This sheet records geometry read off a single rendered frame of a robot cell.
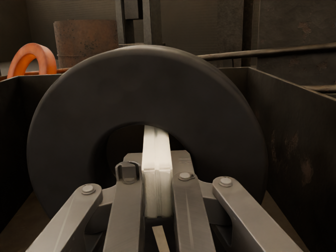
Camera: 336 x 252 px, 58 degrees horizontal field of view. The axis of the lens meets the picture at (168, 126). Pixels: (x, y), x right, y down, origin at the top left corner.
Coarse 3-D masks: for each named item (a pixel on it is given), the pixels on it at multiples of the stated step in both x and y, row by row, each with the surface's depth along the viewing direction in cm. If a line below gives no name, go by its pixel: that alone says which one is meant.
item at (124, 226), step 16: (128, 160) 14; (128, 176) 14; (128, 192) 13; (112, 208) 12; (128, 208) 12; (112, 224) 11; (128, 224) 11; (144, 224) 15; (112, 240) 11; (128, 240) 11
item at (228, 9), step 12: (228, 0) 292; (240, 0) 286; (252, 0) 309; (228, 12) 295; (240, 12) 289; (252, 12) 312; (228, 24) 298; (240, 24) 292; (228, 36) 302; (240, 36) 295; (228, 48) 305; (240, 48) 298; (216, 60) 315; (240, 60) 302; (0, 72) 599
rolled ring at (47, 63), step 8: (24, 48) 83; (32, 48) 81; (40, 48) 79; (16, 56) 85; (24, 56) 84; (32, 56) 84; (40, 56) 79; (48, 56) 79; (16, 64) 85; (24, 64) 86; (40, 64) 78; (48, 64) 78; (8, 72) 86; (16, 72) 86; (24, 72) 88; (40, 72) 78; (48, 72) 77
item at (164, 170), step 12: (156, 132) 19; (156, 144) 17; (168, 144) 17; (156, 156) 16; (168, 156) 16; (168, 168) 15; (168, 180) 15; (168, 192) 15; (168, 204) 15; (168, 216) 16
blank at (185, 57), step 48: (144, 48) 17; (48, 96) 18; (96, 96) 18; (144, 96) 17; (192, 96) 17; (240, 96) 17; (48, 144) 19; (96, 144) 19; (192, 144) 18; (240, 144) 18; (48, 192) 20; (144, 240) 20
